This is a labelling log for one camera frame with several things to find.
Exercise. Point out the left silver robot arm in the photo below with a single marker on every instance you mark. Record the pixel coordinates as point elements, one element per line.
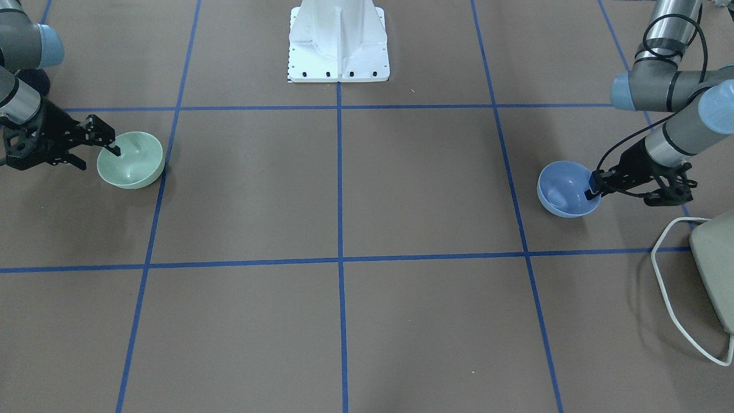
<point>669,74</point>

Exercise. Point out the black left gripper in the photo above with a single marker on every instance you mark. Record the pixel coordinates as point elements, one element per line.
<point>637,161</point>

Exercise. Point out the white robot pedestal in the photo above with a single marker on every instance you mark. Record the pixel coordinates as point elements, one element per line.
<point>337,41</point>

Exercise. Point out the green bowl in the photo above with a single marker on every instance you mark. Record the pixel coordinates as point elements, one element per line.
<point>140,163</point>

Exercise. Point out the dark pot with lid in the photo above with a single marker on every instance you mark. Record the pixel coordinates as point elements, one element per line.
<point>36,78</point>

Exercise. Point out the cream chrome toaster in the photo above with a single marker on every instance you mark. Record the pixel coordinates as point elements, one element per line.
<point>712,247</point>

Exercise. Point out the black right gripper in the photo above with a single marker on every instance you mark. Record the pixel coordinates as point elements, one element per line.
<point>50,122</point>

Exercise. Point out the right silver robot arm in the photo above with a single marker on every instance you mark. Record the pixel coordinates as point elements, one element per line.
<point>25,45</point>

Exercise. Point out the blue bowl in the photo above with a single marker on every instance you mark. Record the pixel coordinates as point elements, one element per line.
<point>561,188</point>

